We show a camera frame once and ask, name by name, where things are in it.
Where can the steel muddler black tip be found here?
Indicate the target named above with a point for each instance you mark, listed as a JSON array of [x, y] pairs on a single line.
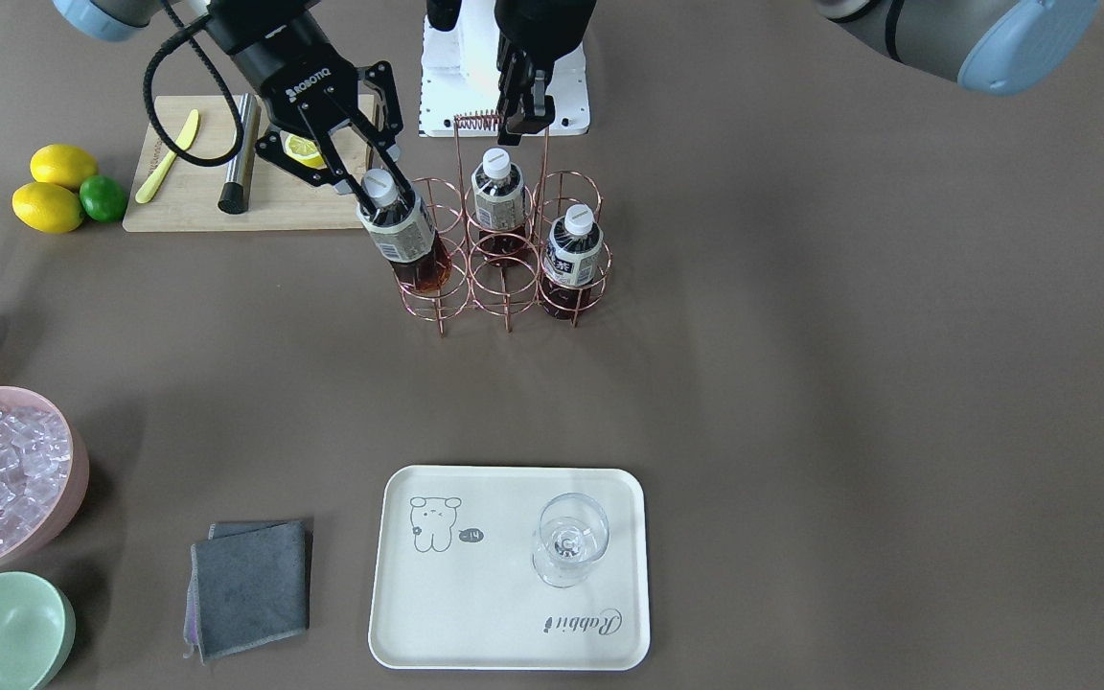
[[234, 195]]

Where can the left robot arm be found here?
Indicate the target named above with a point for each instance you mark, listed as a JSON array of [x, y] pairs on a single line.
[[996, 47]]

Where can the half lemon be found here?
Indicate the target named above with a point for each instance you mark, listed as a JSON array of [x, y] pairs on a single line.
[[303, 150]]

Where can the tea bottle white cap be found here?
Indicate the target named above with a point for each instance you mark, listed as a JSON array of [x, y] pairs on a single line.
[[499, 205], [399, 225], [569, 261]]

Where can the green lime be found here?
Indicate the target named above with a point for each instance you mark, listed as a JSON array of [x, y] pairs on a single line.
[[103, 199]]

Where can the yellow plastic knife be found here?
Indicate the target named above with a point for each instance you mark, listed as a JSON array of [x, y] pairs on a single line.
[[186, 137]]

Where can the yellow lemon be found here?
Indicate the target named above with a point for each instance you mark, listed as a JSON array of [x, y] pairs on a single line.
[[47, 207], [65, 165]]

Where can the green bowl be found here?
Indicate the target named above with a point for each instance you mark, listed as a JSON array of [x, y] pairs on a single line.
[[37, 630]]

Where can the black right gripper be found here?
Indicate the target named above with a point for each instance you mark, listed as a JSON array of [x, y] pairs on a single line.
[[276, 59]]

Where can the grey folded cloth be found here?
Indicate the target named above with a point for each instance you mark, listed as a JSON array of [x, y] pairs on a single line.
[[249, 586]]

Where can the cream rabbit tray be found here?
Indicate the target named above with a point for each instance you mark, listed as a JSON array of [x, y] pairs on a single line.
[[455, 587]]

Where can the bamboo cutting board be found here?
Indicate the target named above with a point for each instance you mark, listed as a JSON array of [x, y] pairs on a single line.
[[188, 199]]

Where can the pink bowl with ice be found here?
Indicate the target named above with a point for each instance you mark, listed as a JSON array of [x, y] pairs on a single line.
[[44, 472]]

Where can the clear wine glass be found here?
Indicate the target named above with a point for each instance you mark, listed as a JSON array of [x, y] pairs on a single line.
[[571, 536]]

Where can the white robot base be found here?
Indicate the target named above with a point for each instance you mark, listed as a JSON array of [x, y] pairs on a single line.
[[459, 77]]

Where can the copper wire bottle basket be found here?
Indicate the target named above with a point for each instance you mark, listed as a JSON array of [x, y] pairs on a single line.
[[504, 283]]

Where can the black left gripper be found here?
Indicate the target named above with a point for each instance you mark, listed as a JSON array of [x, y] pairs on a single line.
[[544, 21]]

